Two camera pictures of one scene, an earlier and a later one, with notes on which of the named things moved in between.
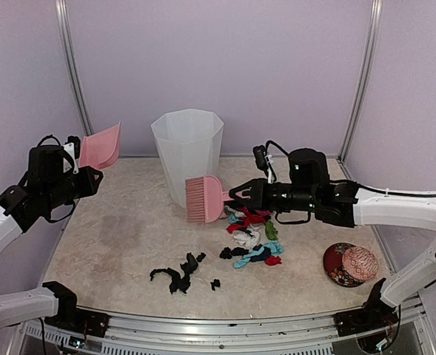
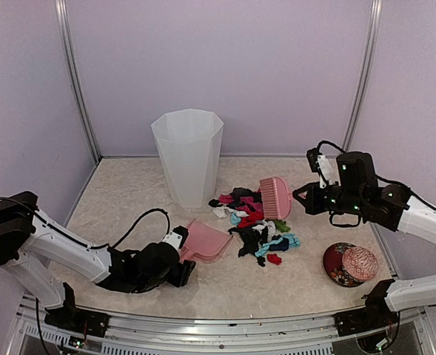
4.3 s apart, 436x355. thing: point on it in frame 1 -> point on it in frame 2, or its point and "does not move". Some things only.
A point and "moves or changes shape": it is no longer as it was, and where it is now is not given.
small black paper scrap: x=215 y=283 -> x=260 y=260
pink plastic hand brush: x=204 y=199 moves or changes shape
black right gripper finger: x=249 y=203 -> x=307 y=203
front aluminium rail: x=407 y=333 does not move
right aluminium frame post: x=372 y=46 does not move
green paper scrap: x=270 y=231 -> x=281 y=226
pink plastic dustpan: x=101 y=149 -> x=203 y=242
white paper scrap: x=244 y=239 -> x=223 y=212
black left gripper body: x=83 y=189 -> x=180 y=278
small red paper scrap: x=272 y=260 does not move
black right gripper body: x=274 y=203 -> x=320 y=205
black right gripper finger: x=249 y=189 -> x=310 y=188
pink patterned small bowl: x=360 y=262 does not move
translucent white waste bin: x=189 y=143 does not move
